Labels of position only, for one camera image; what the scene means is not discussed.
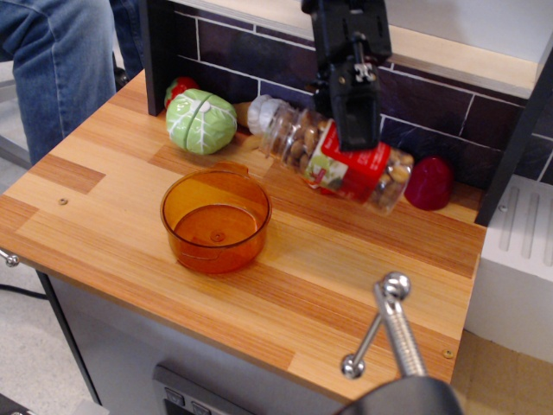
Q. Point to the white toy garlic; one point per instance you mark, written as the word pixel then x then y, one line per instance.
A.
pixel 261 111

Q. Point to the orange transparent plastic pot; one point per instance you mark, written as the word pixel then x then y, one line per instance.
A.
pixel 216 219

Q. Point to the green toy cabbage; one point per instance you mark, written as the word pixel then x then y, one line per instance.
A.
pixel 200 122

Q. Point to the grey control panel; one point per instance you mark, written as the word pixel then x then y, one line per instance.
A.
pixel 178 395

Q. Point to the clear almond jar red label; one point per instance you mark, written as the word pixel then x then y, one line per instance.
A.
pixel 308 144

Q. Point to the metal clamp screw handle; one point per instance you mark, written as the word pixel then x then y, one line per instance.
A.
pixel 414 392

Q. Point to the small metal knob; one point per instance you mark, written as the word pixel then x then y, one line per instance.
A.
pixel 11 260

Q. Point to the person leg in jeans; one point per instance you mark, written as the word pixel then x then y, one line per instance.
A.
pixel 62 55

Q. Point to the red toy strawberry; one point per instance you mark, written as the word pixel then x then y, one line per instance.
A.
pixel 178 86

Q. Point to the black shelf post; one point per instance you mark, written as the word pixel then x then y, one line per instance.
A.
pixel 157 19
pixel 519 138

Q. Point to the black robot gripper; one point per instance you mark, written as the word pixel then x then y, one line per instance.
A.
pixel 352 39

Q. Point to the dark red toy egg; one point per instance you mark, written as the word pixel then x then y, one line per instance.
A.
pixel 431 184

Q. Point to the black shelf post left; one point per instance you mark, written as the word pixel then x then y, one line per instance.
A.
pixel 157 19

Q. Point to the black shelf post right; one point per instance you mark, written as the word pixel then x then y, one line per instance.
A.
pixel 519 138

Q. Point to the white ridged appliance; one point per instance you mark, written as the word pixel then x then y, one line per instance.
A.
pixel 511 303

